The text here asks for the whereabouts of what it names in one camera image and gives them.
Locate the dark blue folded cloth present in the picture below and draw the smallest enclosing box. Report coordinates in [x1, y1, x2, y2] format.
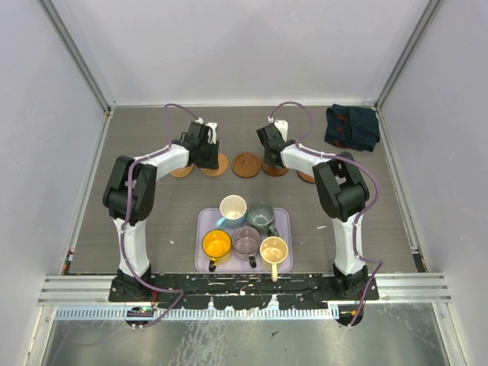
[324, 104, 380, 153]

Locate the purple cable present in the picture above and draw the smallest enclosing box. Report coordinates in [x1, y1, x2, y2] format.
[269, 101, 384, 331]
[118, 103, 201, 329]

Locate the brown wooden coaster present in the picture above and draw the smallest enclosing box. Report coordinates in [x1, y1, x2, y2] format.
[232, 152, 261, 178]
[262, 163, 289, 177]

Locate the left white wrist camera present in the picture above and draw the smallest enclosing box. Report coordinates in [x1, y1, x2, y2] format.
[195, 117, 218, 144]

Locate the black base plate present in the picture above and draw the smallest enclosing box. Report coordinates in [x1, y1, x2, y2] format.
[108, 272, 380, 310]

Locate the woven rattan coaster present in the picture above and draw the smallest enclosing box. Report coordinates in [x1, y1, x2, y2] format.
[170, 165, 194, 178]
[297, 171, 316, 184]
[201, 152, 229, 177]

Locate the yellow mug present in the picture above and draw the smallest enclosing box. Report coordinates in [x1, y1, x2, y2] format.
[201, 230, 233, 272]

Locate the blue mug white inside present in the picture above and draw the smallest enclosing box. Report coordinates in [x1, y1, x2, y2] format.
[216, 194, 247, 230]

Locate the purple glass mug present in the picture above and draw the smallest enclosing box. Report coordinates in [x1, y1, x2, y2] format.
[232, 226, 262, 268]

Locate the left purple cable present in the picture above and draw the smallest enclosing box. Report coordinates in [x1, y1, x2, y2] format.
[118, 103, 201, 329]

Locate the grey green mug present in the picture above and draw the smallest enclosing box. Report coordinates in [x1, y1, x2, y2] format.
[246, 201, 280, 236]

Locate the cream mug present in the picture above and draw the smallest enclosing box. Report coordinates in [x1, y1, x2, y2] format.
[259, 236, 289, 282]

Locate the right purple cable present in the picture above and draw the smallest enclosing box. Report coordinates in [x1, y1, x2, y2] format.
[269, 101, 384, 331]

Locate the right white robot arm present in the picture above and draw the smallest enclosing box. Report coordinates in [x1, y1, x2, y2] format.
[256, 124, 370, 300]

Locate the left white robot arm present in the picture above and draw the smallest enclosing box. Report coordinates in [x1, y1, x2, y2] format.
[102, 119, 219, 302]

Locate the lavender plastic tray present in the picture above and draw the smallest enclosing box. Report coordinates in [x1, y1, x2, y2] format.
[194, 207, 294, 274]

